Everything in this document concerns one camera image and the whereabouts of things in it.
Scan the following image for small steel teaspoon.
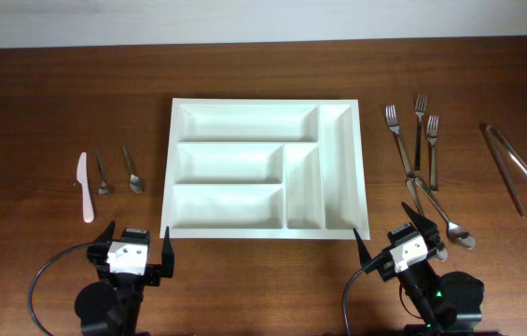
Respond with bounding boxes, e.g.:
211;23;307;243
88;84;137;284
122;146;145;194

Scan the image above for steel fork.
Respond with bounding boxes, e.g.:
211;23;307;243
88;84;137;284
385;105;415;179
426;115;439;191

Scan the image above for white cutlery tray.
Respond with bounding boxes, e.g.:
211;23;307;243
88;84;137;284
160;98;370;240

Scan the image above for left black cable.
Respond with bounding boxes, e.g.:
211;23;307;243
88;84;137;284
27;241;97;336

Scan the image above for small thin teaspoon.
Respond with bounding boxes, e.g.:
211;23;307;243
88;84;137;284
95;150;112;198

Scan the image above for large steel spoon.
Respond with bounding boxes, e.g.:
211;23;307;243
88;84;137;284
406;178;449;261
415;177;476;250

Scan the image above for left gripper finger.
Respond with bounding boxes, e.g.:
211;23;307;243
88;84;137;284
93;220;116;245
160;226;174;278

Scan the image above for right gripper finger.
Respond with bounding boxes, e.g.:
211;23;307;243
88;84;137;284
353;228;373;273
401;202;440;245

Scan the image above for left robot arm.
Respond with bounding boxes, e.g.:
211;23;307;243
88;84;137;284
75;223;175;335

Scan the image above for steel tongs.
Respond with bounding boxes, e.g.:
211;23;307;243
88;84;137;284
480;123;527;217

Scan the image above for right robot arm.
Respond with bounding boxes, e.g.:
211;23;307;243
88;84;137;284
347;203;484;335

